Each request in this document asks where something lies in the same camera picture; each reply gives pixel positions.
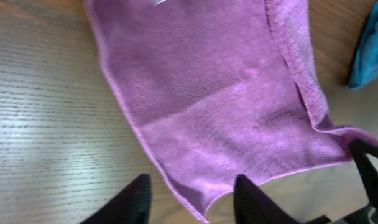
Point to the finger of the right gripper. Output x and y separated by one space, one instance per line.
369 175

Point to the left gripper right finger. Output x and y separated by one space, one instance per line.
252 206

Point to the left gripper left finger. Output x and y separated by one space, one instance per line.
130 206

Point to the purple microfiber cloth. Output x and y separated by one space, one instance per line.
217 88

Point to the blue cloth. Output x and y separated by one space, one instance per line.
365 63

